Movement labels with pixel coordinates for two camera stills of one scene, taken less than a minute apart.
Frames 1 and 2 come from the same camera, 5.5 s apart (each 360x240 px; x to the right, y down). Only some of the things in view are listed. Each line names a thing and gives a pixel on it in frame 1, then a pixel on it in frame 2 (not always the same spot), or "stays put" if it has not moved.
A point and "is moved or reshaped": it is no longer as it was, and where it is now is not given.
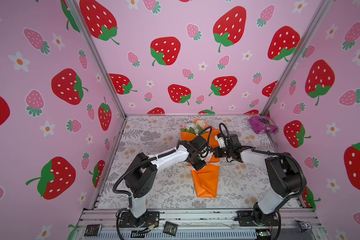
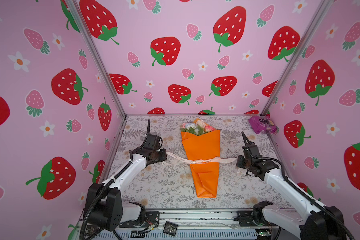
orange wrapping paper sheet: x=206 y=180 stays put
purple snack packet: x=263 y=125 stays put
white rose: x=188 y=125 stays put
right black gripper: x=217 y=153 -> x=238 y=163
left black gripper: x=200 y=165 -> x=163 y=156
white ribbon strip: x=207 y=161 is moved or reshaped
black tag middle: x=170 y=228 stays put
